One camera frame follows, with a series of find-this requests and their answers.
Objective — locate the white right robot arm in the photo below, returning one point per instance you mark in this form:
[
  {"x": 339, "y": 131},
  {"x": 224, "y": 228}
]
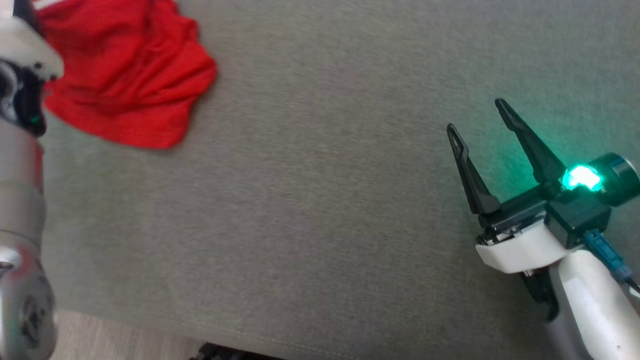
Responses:
[{"x": 590, "y": 310}]

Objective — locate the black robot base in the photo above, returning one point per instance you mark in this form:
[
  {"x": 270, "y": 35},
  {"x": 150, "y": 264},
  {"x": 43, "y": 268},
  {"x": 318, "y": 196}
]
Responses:
[{"x": 220, "y": 354}]

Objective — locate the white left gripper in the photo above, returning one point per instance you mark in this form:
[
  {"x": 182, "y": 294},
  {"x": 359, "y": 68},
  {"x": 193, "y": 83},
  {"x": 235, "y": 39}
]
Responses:
[{"x": 30, "y": 50}]

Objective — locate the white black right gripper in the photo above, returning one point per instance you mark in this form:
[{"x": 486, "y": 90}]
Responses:
[{"x": 525, "y": 250}]

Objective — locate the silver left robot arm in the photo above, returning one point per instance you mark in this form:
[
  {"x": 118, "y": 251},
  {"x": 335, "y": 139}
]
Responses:
[{"x": 20, "y": 200}]

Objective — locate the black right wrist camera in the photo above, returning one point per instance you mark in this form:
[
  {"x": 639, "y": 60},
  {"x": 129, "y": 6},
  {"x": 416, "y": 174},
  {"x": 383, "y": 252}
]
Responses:
[{"x": 580, "y": 220}]

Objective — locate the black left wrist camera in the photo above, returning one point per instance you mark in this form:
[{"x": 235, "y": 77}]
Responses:
[{"x": 27, "y": 105}]

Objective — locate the red white jersey shirt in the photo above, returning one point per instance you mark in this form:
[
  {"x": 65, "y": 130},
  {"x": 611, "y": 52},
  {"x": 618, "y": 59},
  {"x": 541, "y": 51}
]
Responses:
[{"x": 130, "y": 75}]

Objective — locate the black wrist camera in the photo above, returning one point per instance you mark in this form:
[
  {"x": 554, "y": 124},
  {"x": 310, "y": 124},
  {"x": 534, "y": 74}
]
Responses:
[
  {"x": 27, "y": 105},
  {"x": 580, "y": 220}
]

